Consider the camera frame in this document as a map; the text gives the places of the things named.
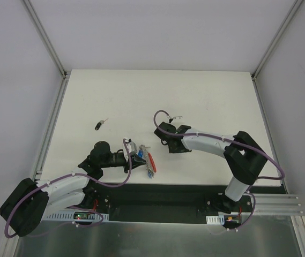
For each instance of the right aluminium frame post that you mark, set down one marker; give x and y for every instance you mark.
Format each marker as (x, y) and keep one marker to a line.
(294, 9)

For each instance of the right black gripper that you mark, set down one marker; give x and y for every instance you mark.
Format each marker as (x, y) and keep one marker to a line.
(162, 131)

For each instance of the grey cable duct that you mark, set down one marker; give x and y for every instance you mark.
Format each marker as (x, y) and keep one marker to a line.
(71, 215)
(215, 220)

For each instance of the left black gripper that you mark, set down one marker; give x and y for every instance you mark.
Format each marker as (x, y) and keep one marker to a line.
(128, 164)

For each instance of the left grey cable duct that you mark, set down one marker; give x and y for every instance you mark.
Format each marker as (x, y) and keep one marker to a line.
(71, 215)

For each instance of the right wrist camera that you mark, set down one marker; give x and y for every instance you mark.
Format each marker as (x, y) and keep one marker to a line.
(174, 118)

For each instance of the aluminium front rail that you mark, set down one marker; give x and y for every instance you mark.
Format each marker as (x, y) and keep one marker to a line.
(278, 205)

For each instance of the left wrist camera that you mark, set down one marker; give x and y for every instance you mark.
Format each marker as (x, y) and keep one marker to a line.
(130, 148)

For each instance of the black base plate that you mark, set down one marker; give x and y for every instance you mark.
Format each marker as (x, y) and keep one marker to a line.
(158, 203)

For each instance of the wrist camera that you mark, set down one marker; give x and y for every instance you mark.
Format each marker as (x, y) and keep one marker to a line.
(130, 148)
(174, 118)

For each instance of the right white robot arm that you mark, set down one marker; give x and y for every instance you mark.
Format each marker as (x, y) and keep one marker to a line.
(242, 154)

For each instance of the left aluminium frame post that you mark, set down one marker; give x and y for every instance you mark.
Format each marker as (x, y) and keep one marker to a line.
(33, 15)

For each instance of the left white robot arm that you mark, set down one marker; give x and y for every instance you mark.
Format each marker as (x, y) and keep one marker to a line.
(32, 201)

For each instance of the right grey cable duct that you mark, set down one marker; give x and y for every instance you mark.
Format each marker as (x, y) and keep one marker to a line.
(215, 220)

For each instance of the aluminium frame post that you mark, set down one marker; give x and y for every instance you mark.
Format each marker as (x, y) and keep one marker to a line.
(33, 15)
(294, 9)

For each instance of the red handled keyring carabiner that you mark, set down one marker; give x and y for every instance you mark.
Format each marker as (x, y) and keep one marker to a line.
(150, 164)

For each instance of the left black tag key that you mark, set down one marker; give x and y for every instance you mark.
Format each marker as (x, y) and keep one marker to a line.
(99, 124)

